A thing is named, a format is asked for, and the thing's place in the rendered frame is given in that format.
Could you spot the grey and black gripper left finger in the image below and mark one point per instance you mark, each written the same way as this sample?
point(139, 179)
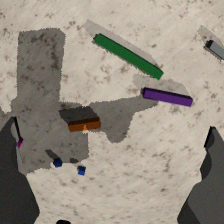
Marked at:
point(18, 204)

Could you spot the purple rod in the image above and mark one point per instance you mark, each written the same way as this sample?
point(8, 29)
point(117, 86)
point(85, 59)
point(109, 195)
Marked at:
point(168, 97)

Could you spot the green rod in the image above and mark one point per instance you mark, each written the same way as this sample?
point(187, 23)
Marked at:
point(128, 55)

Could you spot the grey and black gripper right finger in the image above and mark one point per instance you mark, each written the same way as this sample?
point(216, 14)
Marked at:
point(205, 203)

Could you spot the small blue cube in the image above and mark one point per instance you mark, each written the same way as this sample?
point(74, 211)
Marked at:
point(81, 170)
point(57, 162)

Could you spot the magenta rod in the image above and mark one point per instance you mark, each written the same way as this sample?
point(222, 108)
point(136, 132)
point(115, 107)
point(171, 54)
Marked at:
point(20, 142)

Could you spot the grey rectangular block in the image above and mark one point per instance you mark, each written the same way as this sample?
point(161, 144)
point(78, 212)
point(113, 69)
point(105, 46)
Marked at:
point(217, 49)

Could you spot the orange-brown rod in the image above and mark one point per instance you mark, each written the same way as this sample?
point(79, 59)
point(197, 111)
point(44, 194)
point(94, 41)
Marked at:
point(85, 124)

